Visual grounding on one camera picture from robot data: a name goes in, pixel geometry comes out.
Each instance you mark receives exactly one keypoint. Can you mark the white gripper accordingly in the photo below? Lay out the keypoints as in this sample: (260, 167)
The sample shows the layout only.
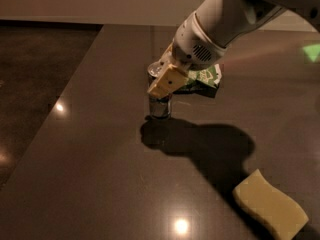
(192, 45)

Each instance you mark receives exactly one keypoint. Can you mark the silver blue redbull can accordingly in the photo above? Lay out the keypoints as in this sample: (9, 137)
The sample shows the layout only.
(158, 108)

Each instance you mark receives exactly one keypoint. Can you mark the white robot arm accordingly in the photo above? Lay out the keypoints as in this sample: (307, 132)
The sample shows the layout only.
(226, 20)

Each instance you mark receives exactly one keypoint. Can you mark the green jalapeno chip bag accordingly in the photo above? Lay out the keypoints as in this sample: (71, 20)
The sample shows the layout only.
(203, 81)

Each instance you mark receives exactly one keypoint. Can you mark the yellow wavy sponge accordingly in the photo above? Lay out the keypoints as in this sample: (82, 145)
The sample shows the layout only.
(282, 216)

